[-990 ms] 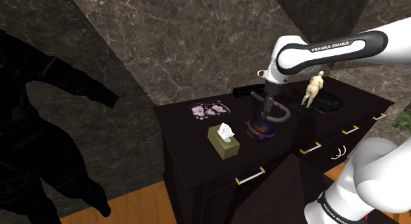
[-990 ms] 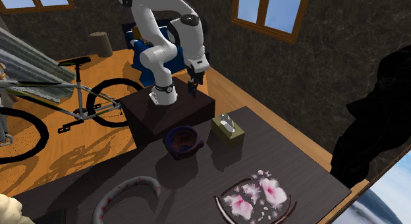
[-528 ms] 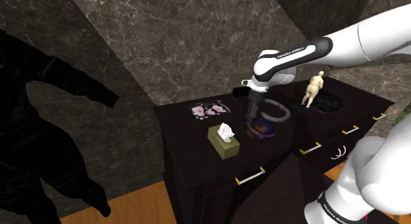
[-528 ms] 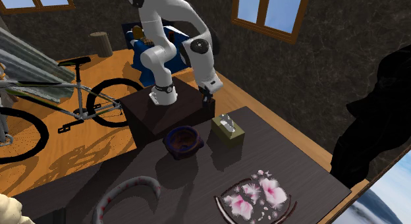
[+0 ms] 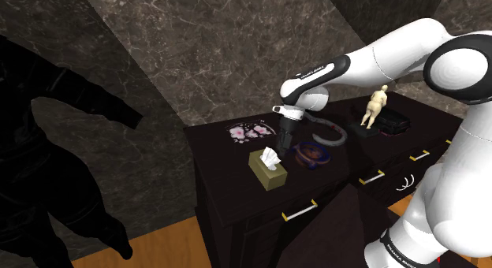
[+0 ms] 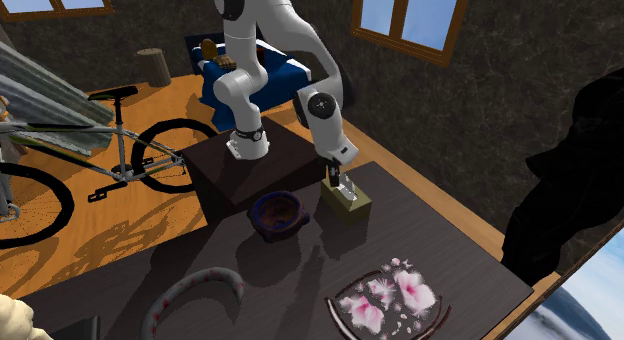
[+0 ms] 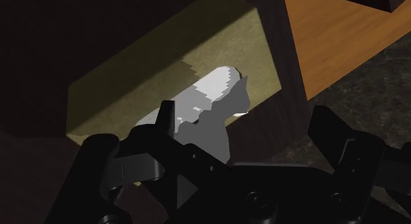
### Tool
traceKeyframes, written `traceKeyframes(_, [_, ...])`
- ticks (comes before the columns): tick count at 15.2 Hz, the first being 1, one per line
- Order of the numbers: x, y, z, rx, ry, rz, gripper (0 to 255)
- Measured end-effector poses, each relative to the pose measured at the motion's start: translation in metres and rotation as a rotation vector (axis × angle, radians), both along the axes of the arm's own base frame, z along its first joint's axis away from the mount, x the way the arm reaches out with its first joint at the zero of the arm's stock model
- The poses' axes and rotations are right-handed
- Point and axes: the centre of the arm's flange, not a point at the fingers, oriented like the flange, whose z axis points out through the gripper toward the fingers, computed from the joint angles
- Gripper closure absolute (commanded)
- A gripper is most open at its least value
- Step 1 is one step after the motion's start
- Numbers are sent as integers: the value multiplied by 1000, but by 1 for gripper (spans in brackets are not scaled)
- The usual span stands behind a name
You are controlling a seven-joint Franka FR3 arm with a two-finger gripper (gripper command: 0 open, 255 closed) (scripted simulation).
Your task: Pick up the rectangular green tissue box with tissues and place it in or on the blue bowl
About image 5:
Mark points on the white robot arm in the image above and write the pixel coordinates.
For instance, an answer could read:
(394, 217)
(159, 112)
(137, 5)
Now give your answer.
(388, 56)

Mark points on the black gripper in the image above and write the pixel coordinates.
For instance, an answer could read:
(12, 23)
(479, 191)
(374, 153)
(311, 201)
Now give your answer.
(287, 131)

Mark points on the dark chest of drawers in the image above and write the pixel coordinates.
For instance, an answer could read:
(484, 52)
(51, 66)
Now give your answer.
(230, 171)

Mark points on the olive tissue box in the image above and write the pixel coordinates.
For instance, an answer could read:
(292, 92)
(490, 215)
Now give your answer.
(269, 175)

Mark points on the black flat case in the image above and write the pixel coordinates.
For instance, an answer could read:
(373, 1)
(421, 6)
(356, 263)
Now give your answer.
(394, 121)

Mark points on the grey curved band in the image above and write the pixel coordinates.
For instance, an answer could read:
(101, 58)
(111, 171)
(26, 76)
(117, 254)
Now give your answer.
(334, 140)

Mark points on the beige human figure statue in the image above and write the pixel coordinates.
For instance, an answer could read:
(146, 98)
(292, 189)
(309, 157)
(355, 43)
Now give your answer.
(373, 106)

